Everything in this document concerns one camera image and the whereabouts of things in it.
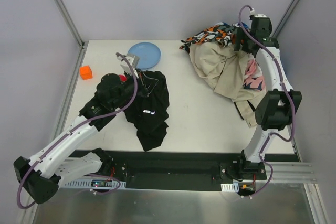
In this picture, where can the black t-shirt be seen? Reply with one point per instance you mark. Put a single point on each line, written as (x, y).
(148, 114)

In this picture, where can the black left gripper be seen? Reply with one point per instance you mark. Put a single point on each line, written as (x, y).
(139, 81)

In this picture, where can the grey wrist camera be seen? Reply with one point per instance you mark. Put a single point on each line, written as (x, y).
(129, 63)

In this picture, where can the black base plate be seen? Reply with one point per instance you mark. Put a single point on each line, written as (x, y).
(177, 171)

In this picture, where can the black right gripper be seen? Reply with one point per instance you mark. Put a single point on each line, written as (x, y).
(241, 41)

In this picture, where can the aluminium frame rail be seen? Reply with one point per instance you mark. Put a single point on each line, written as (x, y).
(69, 22)

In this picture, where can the red ball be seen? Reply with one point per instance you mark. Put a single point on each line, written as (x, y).
(122, 78)

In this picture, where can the beige cloth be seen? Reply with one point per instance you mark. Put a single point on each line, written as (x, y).
(223, 69)

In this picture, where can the pink floral dark cloth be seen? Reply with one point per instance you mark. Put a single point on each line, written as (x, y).
(253, 78)

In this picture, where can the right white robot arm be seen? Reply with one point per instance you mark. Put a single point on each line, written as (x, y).
(275, 111)

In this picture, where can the orange cube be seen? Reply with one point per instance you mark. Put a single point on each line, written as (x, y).
(85, 72)

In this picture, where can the orange camouflage patterned cloth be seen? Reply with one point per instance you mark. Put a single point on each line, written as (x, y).
(222, 33)

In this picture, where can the blue plate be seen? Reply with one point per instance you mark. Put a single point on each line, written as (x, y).
(148, 53)

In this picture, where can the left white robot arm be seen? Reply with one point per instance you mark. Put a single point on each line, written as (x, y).
(45, 172)

